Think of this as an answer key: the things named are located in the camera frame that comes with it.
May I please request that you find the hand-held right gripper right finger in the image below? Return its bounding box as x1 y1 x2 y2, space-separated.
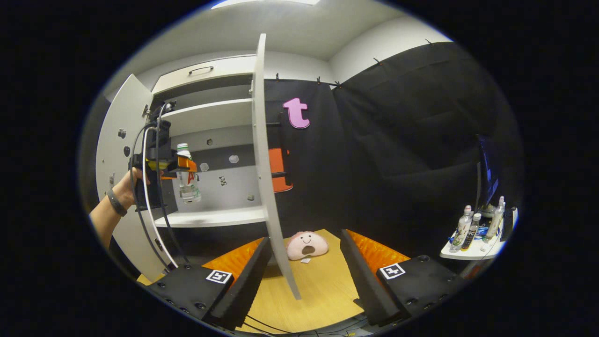
339 228 473 327

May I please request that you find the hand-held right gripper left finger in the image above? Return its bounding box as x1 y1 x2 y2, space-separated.
147 236 272 331

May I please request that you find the white drink bottle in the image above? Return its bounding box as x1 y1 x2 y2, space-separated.
176 143 202 204

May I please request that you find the white cabinet door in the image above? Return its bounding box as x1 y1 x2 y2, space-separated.
251 34 301 300
95 74 169 281

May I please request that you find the white open cabinet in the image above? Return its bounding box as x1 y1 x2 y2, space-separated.
150 54 281 263

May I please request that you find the pink plush toy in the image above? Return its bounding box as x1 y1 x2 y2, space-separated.
286 231 329 261

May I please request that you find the dark wristband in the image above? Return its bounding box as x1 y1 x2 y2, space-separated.
106 189 128 217

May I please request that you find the white cabinet drawer front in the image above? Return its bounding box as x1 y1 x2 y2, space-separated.
151 55 257 94

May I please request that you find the small white side table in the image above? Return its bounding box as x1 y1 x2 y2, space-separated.
440 208 518 260

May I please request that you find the clear plastic bottle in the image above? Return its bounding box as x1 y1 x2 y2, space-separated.
450 205 472 252
484 197 506 242

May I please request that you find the dark slim bottle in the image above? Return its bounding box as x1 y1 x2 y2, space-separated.
461 213 482 251

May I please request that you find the black backdrop cloth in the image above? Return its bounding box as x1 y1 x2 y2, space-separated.
80 41 524 263

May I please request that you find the large ceiling light panel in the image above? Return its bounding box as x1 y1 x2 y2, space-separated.
211 0 321 10

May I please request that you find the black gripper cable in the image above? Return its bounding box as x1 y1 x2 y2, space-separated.
130 103 190 265

